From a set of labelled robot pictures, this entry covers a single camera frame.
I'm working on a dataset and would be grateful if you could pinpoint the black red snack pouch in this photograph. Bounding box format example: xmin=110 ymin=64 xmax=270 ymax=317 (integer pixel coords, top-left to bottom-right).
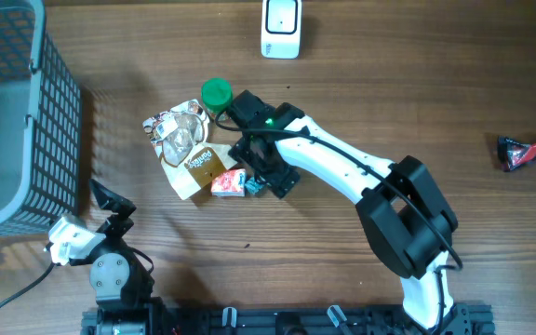
xmin=497 ymin=136 xmax=536 ymax=172

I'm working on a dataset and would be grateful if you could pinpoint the green lid jar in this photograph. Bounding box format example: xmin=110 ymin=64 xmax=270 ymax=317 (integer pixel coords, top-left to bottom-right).
xmin=201 ymin=77 xmax=234 ymax=118

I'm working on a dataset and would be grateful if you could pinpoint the red white small box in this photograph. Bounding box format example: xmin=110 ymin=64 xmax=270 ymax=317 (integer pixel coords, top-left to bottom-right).
xmin=211 ymin=168 xmax=247 ymax=197

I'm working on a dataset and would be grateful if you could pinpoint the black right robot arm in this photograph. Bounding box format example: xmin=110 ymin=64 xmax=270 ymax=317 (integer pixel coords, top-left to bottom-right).
xmin=224 ymin=90 xmax=462 ymax=334

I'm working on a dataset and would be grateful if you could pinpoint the grey plastic mesh basket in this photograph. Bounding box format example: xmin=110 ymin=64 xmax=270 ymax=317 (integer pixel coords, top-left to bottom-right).
xmin=0 ymin=0 xmax=82 ymax=236

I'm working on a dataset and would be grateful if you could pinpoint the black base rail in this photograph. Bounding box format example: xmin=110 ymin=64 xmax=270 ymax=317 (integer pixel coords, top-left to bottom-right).
xmin=80 ymin=301 xmax=497 ymax=335

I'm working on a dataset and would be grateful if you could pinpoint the snack packet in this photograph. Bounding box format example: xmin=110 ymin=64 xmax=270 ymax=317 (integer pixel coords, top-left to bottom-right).
xmin=142 ymin=99 xmax=236 ymax=200

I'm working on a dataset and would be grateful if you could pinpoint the blue mouthwash bottle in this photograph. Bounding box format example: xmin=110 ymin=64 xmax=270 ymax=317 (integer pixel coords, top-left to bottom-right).
xmin=244 ymin=177 xmax=265 ymax=195

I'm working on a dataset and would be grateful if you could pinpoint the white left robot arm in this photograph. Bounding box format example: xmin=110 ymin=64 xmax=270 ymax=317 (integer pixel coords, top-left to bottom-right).
xmin=80 ymin=179 xmax=169 ymax=335

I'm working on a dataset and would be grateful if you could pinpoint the white barcode scanner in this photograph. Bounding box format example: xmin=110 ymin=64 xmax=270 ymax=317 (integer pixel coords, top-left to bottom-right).
xmin=261 ymin=0 xmax=302 ymax=60

